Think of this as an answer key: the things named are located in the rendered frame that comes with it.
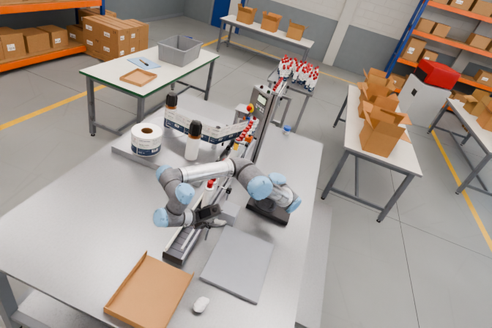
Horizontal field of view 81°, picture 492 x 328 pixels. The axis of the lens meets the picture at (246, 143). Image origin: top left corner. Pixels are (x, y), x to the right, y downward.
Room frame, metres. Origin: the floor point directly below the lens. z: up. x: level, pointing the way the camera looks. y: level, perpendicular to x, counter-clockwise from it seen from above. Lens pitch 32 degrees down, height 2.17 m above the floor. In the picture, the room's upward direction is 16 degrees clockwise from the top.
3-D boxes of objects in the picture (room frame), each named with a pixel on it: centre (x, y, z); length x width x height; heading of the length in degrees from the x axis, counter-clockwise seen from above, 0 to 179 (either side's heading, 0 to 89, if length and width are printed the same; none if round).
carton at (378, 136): (2.86, -1.34, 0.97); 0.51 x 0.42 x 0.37; 85
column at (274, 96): (1.70, -0.09, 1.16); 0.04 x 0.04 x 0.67; 81
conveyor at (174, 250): (1.68, 0.06, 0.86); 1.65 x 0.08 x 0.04; 171
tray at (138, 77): (2.81, 1.29, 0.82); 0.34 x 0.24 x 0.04; 176
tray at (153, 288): (0.69, 0.22, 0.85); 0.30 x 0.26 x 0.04; 171
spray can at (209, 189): (1.22, 0.13, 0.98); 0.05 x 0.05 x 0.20
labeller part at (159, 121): (1.94, 0.63, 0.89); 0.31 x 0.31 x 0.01
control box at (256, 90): (1.77, -0.04, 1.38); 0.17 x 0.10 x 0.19; 46
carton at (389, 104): (3.24, -1.45, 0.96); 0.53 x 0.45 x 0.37; 81
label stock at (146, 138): (1.61, 0.67, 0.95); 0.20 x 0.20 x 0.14
